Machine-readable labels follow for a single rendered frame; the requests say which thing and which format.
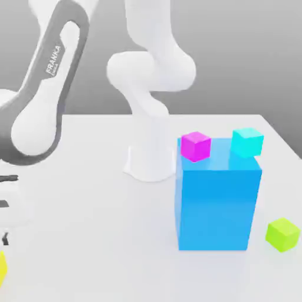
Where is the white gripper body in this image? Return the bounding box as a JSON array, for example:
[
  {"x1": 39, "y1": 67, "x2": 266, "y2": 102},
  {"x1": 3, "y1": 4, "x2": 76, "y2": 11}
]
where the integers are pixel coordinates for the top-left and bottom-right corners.
[{"x1": 0, "y1": 226, "x2": 15, "y2": 251}]

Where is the small yellow cube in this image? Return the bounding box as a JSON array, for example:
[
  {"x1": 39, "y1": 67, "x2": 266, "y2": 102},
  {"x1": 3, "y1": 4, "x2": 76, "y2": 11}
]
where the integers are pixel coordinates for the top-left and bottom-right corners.
[{"x1": 0, "y1": 250, "x2": 8, "y2": 285}]

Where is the small magenta cube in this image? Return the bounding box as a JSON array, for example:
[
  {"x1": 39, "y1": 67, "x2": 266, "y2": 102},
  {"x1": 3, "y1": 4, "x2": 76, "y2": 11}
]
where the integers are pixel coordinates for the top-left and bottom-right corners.
[{"x1": 180, "y1": 131, "x2": 212, "y2": 163}]

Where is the small cyan cube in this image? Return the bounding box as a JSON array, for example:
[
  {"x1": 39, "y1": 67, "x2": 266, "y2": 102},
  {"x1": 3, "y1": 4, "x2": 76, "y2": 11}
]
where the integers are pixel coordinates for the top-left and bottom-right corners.
[{"x1": 230, "y1": 127, "x2": 265, "y2": 159}]

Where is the small lime green cube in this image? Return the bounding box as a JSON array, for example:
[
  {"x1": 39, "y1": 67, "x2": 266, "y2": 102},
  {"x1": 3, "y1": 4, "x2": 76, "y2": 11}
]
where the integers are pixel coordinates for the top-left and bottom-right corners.
[{"x1": 265, "y1": 217, "x2": 302, "y2": 253}]

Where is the large blue box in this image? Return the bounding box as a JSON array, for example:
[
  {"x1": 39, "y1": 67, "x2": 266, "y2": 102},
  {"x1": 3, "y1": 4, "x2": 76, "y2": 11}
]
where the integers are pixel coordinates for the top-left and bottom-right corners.
[{"x1": 175, "y1": 137, "x2": 263, "y2": 251}]

